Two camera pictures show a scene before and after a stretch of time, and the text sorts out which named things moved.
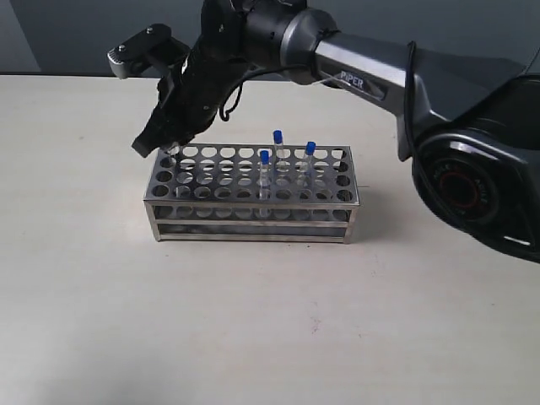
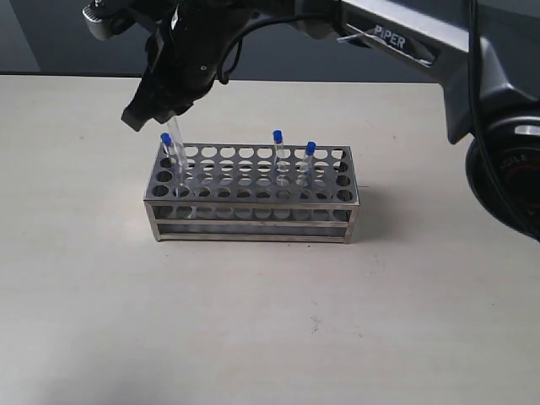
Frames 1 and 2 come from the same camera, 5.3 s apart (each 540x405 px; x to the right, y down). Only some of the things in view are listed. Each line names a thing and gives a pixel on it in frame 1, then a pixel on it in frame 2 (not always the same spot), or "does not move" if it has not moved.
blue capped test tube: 280,158 does not move
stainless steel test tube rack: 252,191 does not move
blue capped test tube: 310,175 does not move
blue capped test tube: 264,183 to 179,157
